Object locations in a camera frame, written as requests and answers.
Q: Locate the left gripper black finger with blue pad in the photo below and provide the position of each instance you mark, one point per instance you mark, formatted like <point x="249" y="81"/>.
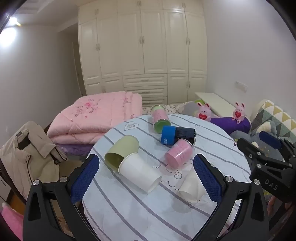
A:
<point x="51" y="212"/>
<point x="240" y="214"/>

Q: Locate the large white paper cup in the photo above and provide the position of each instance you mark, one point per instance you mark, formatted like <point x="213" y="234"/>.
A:
<point x="135" y="169"/>

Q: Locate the blue black cup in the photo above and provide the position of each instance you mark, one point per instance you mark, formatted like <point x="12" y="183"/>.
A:
<point x="171" y="134"/>

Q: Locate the left pink bunny plush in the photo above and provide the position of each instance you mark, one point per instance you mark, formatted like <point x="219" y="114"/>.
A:
<point x="204" y="112"/>

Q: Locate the purple bed sheet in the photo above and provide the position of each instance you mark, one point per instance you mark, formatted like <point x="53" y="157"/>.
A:
<point x="76" y="152"/>

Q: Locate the triangle pattern cushion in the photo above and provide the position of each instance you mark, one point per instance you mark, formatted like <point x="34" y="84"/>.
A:
<point x="267" y="114"/>

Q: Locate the pink bunny plush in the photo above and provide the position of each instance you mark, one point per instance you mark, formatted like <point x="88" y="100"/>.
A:
<point x="239" y="113"/>
<point x="204" y="112"/>

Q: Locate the small white paper cup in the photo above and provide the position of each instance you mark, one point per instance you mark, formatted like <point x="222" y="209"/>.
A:
<point x="192" y="188"/>

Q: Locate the right pink bunny plush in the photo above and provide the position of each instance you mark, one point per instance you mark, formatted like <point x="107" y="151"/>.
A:
<point x="239" y="113"/>

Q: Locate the grey green pillow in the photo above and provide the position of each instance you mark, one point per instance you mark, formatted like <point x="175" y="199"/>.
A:
<point x="190" y="107"/>

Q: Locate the grey plush pillow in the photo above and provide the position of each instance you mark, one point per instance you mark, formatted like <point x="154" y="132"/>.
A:
<point x="253" y="137"/>

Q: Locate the cream white wardrobe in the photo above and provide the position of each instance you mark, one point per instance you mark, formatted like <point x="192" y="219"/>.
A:
<point x="157" y="49"/>

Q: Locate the light green plastic cup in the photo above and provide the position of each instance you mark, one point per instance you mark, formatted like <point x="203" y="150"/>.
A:
<point x="120" y="150"/>

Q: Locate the white wall socket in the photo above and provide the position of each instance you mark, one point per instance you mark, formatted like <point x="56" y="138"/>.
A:
<point x="241" y="86"/>

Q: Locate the folded pink quilt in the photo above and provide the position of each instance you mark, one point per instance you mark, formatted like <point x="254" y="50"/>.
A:
<point x="90" y="117"/>

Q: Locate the white bedside shelf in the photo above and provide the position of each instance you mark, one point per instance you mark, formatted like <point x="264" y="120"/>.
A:
<point x="219" y="106"/>

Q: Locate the beige jacket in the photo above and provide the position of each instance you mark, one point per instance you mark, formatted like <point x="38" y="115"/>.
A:
<point x="30" y="155"/>

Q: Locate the pink cloth bottom left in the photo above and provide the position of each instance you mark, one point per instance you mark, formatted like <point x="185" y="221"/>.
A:
<point x="13" y="219"/>

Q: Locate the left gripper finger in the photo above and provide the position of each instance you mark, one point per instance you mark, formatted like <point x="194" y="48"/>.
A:
<point x="284" y="146"/>
<point x="258" y="157"/>

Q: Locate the pink green glass cup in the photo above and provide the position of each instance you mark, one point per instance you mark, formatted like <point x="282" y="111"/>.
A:
<point x="159" y="118"/>

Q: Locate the purple bolster pillow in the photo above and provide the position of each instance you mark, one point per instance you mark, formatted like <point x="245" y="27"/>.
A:
<point x="229" y="125"/>

